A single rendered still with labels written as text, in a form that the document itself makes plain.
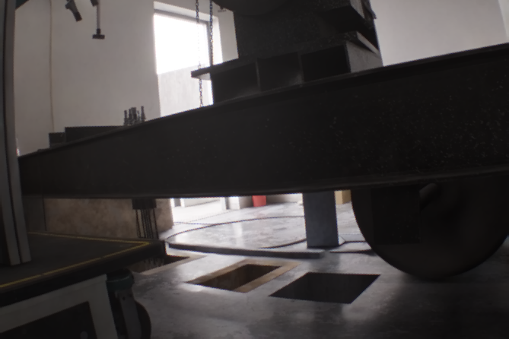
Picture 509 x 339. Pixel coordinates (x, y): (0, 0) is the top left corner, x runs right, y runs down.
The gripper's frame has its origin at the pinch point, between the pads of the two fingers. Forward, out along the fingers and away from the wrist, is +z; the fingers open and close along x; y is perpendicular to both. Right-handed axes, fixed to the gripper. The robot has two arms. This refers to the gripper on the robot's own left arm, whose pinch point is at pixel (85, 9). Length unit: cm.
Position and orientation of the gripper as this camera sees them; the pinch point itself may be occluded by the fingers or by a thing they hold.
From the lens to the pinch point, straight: 172.4
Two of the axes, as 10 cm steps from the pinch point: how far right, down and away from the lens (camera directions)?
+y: 4.4, -4.2, 8.0
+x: -7.9, 2.5, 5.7
